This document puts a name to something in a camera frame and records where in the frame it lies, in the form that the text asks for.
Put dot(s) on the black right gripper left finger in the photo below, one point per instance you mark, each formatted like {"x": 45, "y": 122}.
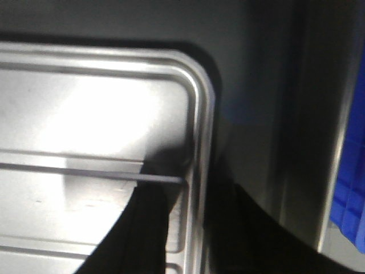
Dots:
{"x": 137, "y": 241}

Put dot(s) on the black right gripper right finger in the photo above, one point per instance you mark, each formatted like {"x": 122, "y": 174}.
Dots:
{"x": 245, "y": 239}

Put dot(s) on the small silver ridged tray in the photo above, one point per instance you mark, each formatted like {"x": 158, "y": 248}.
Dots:
{"x": 81, "y": 127}

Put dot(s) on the large grey metal tray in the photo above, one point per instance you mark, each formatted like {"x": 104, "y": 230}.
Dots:
{"x": 283, "y": 72}

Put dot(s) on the blue crate lower shelf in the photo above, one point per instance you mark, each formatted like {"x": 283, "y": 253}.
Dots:
{"x": 347, "y": 211}

